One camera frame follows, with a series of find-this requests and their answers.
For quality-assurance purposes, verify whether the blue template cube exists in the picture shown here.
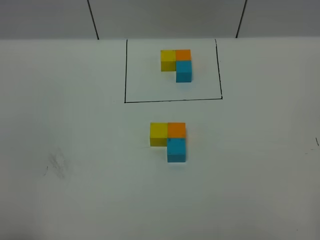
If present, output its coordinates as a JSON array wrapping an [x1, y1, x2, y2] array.
[[176, 60, 192, 83]]

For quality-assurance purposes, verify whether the orange template cube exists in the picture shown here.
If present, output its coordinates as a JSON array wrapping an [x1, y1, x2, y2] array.
[[175, 49, 192, 61]]

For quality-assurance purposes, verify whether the yellow template cube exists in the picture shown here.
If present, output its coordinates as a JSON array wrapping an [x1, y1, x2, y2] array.
[[160, 50, 176, 72]]

